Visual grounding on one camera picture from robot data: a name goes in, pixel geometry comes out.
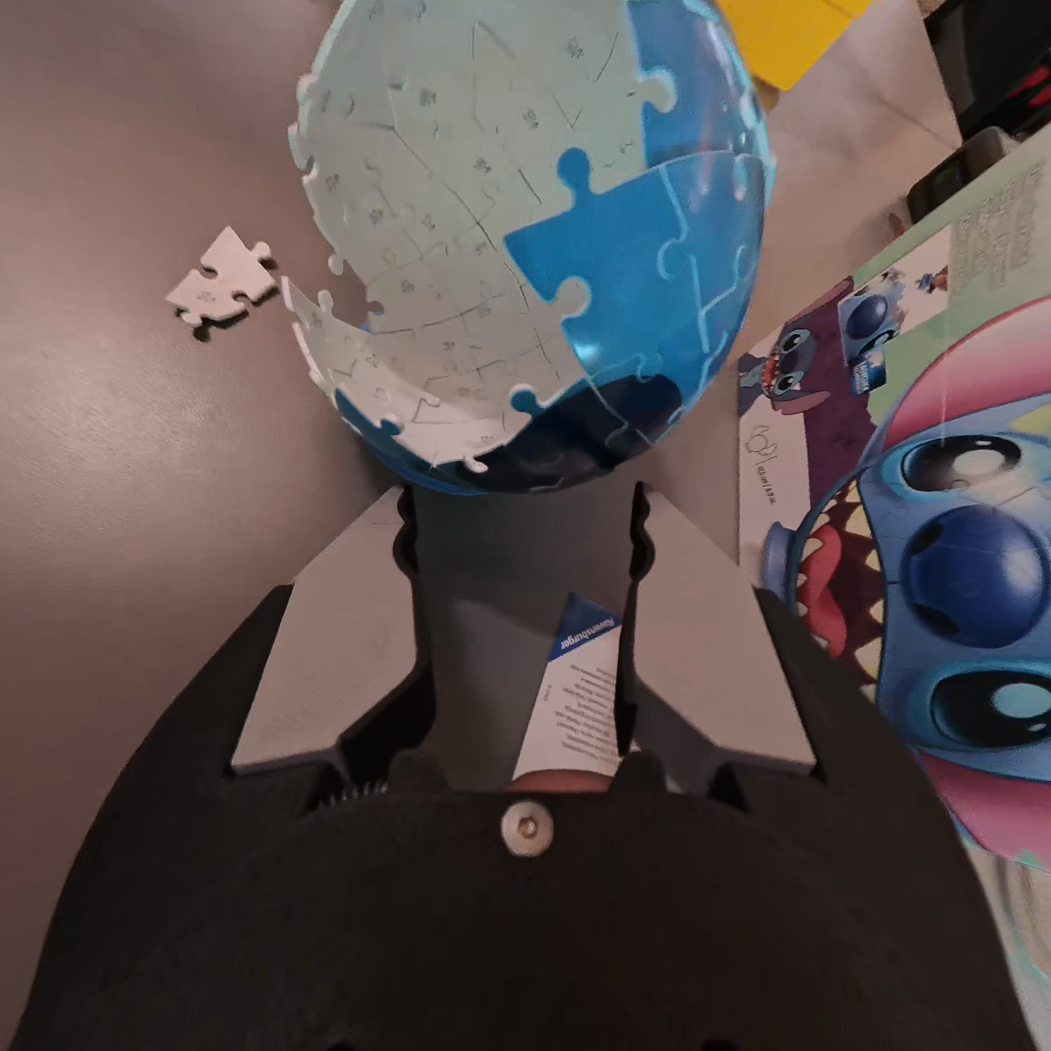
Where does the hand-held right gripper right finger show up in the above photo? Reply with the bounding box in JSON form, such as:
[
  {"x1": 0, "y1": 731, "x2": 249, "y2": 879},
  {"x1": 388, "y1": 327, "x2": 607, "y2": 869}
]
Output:
[{"x1": 620, "y1": 483, "x2": 818, "y2": 781}]

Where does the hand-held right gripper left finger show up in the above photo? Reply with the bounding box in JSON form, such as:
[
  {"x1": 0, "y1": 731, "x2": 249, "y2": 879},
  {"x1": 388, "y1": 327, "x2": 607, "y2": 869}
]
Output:
[{"x1": 230, "y1": 484, "x2": 428, "y2": 781}]

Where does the single white puzzle piece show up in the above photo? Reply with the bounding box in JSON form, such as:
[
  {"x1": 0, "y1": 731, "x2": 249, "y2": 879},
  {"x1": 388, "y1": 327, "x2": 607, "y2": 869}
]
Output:
[{"x1": 164, "y1": 226, "x2": 279, "y2": 339}]

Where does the blue cartoon puzzle ball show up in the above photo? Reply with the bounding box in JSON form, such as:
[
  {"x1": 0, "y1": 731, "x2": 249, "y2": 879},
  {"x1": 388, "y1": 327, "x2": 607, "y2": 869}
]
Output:
[{"x1": 287, "y1": 0, "x2": 777, "y2": 494}]

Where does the yellow plastic bin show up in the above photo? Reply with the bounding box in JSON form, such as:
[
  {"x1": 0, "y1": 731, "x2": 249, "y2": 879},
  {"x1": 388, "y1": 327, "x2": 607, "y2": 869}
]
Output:
[{"x1": 714, "y1": 0, "x2": 875, "y2": 91}]

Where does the colourful puzzle box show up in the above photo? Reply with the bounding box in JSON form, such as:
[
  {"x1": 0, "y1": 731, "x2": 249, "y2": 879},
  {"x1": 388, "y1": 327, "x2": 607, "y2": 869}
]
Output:
[{"x1": 735, "y1": 148, "x2": 1051, "y2": 1051}]

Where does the white printed leaflet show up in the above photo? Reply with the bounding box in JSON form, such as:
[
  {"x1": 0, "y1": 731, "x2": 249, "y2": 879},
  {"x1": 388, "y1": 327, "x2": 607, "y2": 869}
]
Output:
[{"x1": 511, "y1": 591, "x2": 637, "y2": 781}]

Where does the black power bank with screen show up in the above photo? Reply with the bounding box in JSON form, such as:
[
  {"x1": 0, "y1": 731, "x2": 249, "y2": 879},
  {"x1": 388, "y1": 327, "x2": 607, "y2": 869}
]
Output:
[{"x1": 907, "y1": 127, "x2": 1027, "y2": 223}]

